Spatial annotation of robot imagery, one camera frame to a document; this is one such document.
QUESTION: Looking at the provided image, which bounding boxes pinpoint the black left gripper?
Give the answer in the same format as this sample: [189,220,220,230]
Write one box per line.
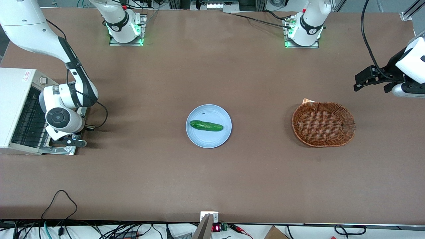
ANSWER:
[354,48,409,94]

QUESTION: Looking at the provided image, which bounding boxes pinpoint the oven door with handle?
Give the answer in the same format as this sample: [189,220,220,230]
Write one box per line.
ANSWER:
[39,106,89,156]

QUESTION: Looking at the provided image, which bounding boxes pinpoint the white toaster oven body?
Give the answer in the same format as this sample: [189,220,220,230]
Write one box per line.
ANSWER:
[0,67,59,155]

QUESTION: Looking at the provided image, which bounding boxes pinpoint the brown wicker basket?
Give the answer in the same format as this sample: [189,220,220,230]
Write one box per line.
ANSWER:
[292,102,356,147]

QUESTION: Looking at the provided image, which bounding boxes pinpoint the green cucumber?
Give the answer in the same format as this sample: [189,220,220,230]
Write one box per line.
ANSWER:
[190,120,224,132]

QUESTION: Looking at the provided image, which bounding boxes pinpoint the light blue plate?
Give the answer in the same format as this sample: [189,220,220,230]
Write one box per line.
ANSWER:
[186,104,232,148]

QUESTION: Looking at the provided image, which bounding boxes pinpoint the grey white power unit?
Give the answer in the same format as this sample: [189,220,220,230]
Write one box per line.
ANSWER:
[191,0,240,13]

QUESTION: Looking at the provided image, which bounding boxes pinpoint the brown cardboard box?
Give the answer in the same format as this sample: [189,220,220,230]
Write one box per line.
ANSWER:
[264,226,289,239]

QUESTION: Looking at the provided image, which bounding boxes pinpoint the red clip leads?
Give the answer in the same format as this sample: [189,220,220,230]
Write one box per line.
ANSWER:
[229,224,253,239]

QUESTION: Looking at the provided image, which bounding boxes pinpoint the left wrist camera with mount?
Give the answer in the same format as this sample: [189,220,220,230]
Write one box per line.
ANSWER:
[392,82,425,99]

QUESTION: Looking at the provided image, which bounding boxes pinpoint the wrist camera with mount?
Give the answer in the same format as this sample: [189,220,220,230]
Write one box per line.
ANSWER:
[50,134,87,148]
[392,82,425,99]

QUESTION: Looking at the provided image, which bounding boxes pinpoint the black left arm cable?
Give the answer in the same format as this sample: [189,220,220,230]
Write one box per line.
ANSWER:
[361,0,399,82]

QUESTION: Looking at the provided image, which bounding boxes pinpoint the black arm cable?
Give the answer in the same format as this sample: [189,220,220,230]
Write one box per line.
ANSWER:
[361,0,399,82]
[45,18,109,130]

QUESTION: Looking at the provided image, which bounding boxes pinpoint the aluminium frame profile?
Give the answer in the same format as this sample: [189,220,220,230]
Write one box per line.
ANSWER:
[400,0,425,22]

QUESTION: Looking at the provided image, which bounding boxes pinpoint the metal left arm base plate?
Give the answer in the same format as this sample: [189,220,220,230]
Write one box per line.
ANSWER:
[282,17,320,49]

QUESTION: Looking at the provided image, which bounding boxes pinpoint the short black table cable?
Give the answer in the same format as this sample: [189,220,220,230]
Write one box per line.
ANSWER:
[264,10,290,21]

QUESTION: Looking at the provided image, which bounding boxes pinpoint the long black table cable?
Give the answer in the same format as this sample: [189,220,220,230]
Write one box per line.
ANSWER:
[231,13,293,29]

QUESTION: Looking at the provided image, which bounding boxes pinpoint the flat looped black cable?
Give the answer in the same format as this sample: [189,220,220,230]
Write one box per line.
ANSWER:
[334,225,367,236]

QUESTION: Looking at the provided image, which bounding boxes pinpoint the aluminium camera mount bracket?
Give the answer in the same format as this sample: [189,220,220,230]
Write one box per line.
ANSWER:
[192,211,219,239]

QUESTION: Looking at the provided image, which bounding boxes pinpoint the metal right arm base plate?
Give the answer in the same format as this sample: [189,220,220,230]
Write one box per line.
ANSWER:
[109,14,147,46]

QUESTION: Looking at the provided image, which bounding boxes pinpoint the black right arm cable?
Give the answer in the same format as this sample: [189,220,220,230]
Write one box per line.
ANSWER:
[45,18,109,130]

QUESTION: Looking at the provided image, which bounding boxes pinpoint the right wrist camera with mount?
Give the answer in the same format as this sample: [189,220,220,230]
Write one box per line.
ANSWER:
[50,134,87,148]

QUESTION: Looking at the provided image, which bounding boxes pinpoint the looped thin black cable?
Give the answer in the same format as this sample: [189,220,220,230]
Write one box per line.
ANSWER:
[41,190,78,220]

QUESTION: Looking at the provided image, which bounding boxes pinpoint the wire oven rack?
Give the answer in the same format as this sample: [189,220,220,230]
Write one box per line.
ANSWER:
[12,87,47,149]

